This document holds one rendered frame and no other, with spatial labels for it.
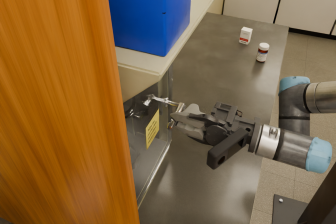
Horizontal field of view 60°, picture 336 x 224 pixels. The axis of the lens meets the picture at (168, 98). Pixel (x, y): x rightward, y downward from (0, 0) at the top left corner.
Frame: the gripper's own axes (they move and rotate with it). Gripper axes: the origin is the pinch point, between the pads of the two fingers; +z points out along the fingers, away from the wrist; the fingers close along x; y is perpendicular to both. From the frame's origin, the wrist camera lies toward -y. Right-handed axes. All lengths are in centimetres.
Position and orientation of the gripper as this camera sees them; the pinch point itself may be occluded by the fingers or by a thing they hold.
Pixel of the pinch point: (174, 121)
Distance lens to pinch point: 72.5
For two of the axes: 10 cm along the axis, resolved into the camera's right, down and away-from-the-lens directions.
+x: -0.1, -7.2, -6.9
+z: -9.3, -2.5, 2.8
